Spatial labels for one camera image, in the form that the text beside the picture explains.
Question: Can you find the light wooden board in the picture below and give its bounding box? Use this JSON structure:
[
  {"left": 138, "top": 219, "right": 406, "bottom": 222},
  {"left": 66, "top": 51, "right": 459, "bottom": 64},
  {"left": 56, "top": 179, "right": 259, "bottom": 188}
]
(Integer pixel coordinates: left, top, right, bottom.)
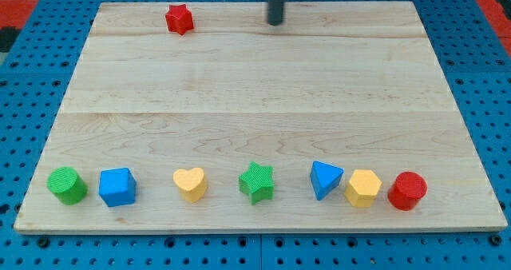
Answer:
[{"left": 14, "top": 2, "right": 507, "bottom": 235}]

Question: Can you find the red cylinder block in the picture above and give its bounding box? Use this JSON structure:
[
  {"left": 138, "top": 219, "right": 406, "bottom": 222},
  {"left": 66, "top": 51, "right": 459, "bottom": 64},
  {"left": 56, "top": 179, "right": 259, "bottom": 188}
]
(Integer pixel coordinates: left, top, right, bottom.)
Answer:
[{"left": 387, "top": 171, "right": 428, "bottom": 211}]

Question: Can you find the yellow hexagon block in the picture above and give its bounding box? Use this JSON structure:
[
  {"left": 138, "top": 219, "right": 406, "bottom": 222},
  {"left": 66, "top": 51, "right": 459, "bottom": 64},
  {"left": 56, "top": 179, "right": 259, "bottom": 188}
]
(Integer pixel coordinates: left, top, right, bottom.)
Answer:
[{"left": 344, "top": 169, "right": 382, "bottom": 208}]

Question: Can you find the red star block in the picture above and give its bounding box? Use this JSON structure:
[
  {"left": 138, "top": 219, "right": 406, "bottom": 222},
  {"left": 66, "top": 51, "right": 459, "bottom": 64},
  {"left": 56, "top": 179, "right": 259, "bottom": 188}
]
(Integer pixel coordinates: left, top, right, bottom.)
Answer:
[{"left": 165, "top": 4, "right": 195, "bottom": 35}]

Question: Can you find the blue triangle block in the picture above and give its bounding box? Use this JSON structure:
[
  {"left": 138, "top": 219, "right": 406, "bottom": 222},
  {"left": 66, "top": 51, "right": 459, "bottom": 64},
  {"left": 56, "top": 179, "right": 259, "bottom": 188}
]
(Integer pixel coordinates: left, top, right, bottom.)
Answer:
[{"left": 310, "top": 161, "right": 344, "bottom": 201}]

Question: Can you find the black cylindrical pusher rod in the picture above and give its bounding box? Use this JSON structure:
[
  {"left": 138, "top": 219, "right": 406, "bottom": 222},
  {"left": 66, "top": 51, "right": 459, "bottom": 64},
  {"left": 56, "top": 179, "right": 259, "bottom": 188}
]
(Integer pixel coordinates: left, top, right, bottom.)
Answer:
[{"left": 267, "top": 0, "right": 287, "bottom": 26}]

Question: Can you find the blue cube block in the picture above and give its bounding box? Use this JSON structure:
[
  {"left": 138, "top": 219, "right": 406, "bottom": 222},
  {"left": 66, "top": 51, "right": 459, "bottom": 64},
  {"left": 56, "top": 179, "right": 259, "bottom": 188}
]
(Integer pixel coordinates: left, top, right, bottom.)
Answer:
[{"left": 98, "top": 168, "right": 137, "bottom": 207}]

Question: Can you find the yellow heart block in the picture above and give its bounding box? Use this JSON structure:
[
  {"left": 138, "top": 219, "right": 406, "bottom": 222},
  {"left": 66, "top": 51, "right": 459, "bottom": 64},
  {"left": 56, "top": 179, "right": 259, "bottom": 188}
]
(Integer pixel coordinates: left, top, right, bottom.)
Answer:
[{"left": 172, "top": 168, "right": 208, "bottom": 203}]

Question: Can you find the green star block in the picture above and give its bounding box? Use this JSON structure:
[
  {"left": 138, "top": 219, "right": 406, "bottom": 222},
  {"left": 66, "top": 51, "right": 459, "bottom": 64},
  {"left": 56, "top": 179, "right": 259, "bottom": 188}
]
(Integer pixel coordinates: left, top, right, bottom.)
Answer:
[{"left": 238, "top": 161, "right": 275, "bottom": 205}]

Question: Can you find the green cylinder block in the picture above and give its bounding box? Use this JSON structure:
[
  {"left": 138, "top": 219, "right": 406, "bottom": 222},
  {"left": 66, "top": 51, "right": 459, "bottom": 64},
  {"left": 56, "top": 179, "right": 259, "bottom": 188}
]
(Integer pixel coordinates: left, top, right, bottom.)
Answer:
[{"left": 46, "top": 167, "right": 88, "bottom": 205}]

